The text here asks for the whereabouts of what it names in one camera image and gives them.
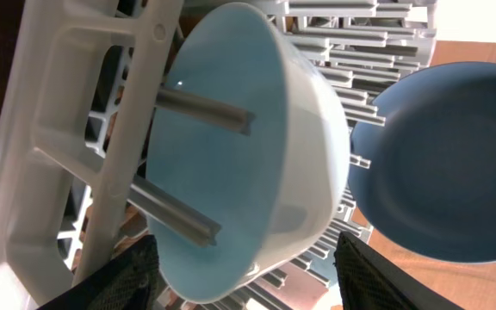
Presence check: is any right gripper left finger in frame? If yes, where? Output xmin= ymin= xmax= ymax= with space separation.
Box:
xmin=40 ymin=235 xmax=159 ymax=310

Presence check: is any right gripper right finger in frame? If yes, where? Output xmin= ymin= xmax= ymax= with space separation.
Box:
xmin=334 ymin=232 xmax=460 ymax=310

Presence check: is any grey dishwasher rack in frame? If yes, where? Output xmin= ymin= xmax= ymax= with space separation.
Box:
xmin=0 ymin=0 xmax=438 ymax=310

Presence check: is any blue plate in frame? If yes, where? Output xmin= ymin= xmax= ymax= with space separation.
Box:
xmin=348 ymin=62 xmax=496 ymax=264

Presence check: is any light blue rice bowl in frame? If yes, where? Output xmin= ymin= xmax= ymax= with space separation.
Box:
xmin=146 ymin=3 xmax=350 ymax=303

